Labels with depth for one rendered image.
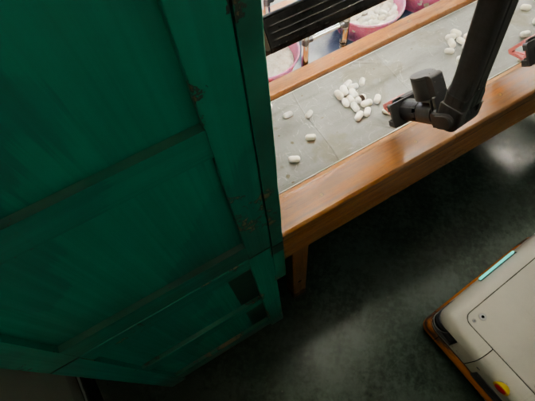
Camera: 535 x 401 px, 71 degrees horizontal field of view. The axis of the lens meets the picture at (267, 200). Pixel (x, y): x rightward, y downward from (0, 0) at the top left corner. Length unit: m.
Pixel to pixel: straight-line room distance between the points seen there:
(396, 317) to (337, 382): 0.36
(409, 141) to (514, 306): 0.73
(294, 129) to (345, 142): 0.15
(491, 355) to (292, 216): 0.85
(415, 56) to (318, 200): 0.64
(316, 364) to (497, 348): 0.64
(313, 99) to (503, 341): 1.01
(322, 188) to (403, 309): 0.86
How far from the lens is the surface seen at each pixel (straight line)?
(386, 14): 1.56
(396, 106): 1.05
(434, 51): 1.44
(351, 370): 1.66
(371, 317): 1.70
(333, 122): 1.17
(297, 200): 0.99
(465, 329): 1.49
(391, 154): 1.09
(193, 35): 0.37
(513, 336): 1.55
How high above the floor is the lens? 1.64
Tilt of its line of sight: 62 degrees down
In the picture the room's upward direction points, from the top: 9 degrees counter-clockwise
